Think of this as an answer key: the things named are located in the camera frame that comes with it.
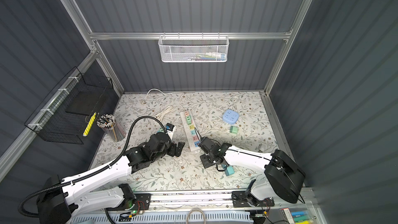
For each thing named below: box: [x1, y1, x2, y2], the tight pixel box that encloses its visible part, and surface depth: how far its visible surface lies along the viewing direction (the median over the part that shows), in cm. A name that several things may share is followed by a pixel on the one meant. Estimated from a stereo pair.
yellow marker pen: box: [82, 112, 97, 137], surface depth 70 cm
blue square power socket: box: [222, 108, 240, 125], surface depth 104 cm
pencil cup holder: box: [96, 114, 126, 142], surface depth 86 cm
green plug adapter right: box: [229, 125, 239, 135], surface depth 100 cm
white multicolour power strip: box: [179, 109, 202, 152], surface depth 98 cm
